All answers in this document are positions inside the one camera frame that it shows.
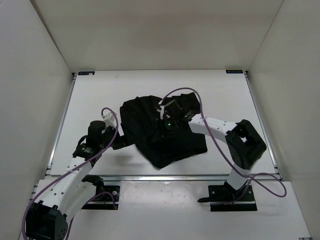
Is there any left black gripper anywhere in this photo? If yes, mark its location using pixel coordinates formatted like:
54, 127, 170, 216
100, 120, 142, 149

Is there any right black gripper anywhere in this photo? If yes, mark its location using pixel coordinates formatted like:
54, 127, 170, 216
153, 116, 179, 143

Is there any black pleated skirt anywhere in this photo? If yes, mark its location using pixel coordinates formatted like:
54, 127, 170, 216
119, 95, 208, 169

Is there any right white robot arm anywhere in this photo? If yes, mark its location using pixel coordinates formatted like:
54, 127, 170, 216
157, 100, 267, 200

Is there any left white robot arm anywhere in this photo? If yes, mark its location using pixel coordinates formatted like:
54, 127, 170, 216
22, 119, 119, 240

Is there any right blue corner label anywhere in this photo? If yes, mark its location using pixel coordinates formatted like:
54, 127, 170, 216
225, 69, 243, 74

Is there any blue corner label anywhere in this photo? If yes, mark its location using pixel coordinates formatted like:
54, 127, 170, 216
77, 71, 95, 76
225, 69, 243, 74

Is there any left blue corner label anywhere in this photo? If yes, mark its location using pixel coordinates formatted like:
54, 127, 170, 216
77, 71, 95, 76

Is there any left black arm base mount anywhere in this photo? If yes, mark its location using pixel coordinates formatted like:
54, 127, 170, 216
82, 175, 121, 211

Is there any front aluminium table rail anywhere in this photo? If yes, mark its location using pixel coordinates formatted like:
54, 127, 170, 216
101, 174, 228, 182

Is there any aluminium table rail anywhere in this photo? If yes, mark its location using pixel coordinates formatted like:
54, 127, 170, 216
45, 72, 78, 175
101, 174, 228, 182

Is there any left aluminium table rail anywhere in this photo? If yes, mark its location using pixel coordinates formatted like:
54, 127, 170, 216
45, 72, 78, 175

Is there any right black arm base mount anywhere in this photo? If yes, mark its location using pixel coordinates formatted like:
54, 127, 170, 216
197, 182, 258, 212

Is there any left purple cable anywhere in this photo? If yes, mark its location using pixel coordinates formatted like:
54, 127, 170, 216
21, 107, 120, 240

